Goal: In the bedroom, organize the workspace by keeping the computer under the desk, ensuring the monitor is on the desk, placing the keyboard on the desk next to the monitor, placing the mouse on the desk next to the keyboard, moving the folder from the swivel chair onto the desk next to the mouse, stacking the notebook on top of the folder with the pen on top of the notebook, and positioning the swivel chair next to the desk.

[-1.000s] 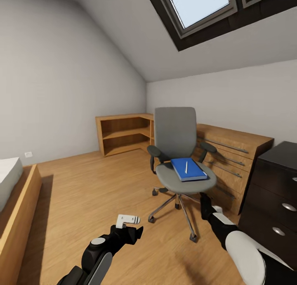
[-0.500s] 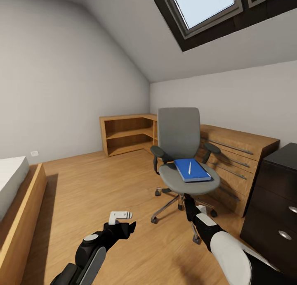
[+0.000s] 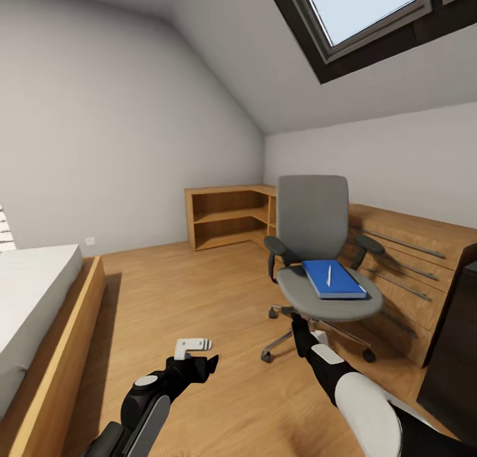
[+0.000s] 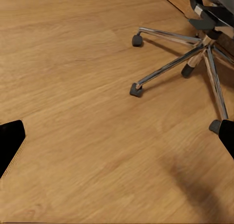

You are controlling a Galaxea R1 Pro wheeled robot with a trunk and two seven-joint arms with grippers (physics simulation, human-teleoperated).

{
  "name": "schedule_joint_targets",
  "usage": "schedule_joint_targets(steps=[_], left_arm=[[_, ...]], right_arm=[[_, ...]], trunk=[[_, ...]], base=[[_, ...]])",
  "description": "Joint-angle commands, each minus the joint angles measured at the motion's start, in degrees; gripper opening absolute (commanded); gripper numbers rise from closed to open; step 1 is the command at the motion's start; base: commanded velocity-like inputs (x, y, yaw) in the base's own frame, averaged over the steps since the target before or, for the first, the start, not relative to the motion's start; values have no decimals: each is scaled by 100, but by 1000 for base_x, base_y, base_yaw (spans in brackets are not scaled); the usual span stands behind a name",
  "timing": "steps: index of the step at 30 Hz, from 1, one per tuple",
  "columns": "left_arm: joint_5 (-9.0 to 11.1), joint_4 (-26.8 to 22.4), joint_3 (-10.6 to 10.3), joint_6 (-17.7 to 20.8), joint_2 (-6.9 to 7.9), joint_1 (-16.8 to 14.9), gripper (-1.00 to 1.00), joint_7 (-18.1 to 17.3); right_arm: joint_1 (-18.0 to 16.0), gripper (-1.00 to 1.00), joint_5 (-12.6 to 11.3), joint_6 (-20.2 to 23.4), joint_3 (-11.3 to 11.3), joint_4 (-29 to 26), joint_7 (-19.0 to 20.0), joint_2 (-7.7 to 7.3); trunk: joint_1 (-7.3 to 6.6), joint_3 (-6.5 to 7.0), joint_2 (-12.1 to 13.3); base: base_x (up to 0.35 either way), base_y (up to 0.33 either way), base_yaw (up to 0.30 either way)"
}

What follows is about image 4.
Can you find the cabinet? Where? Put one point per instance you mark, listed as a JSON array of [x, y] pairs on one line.
[[224, 40]]

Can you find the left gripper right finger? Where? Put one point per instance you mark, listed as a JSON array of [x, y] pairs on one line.
[[226, 135]]

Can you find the swivel chair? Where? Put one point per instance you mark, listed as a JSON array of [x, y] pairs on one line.
[[217, 18]]

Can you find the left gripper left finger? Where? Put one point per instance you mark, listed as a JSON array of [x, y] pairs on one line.
[[11, 137]]

